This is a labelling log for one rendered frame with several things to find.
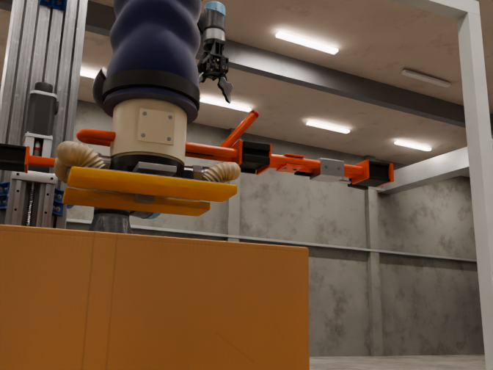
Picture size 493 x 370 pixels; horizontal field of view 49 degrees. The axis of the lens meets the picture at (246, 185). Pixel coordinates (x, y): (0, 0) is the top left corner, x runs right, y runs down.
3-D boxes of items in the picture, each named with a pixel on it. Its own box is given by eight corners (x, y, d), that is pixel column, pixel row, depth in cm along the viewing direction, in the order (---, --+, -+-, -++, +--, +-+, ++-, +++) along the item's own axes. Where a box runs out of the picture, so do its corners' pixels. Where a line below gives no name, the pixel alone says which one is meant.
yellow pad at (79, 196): (64, 195, 121) (66, 174, 122) (61, 204, 130) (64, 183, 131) (210, 210, 133) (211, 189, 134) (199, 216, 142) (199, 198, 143)
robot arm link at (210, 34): (199, 35, 192) (220, 41, 196) (199, 47, 191) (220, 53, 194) (208, 26, 185) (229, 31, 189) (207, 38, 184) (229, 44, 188)
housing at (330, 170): (320, 174, 137) (320, 157, 138) (308, 180, 143) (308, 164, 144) (345, 177, 139) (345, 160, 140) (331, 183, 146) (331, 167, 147)
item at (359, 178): (367, 178, 141) (366, 158, 142) (351, 184, 147) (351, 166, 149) (394, 181, 144) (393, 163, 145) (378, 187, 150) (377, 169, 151)
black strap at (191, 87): (108, 78, 114) (110, 60, 115) (96, 115, 135) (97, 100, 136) (211, 95, 122) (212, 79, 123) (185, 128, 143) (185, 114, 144)
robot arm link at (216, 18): (212, 14, 199) (230, 6, 194) (210, 42, 196) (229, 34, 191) (197, 4, 193) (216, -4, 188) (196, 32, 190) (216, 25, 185)
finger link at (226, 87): (235, 99, 185) (221, 75, 184) (227, 105, 190) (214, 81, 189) (242, 95, 187) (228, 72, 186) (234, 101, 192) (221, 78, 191)
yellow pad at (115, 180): (70, 175, 104) (72, 150, 105) (67, 186, 113) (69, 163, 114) (238, 194, 115) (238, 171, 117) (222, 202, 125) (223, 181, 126)
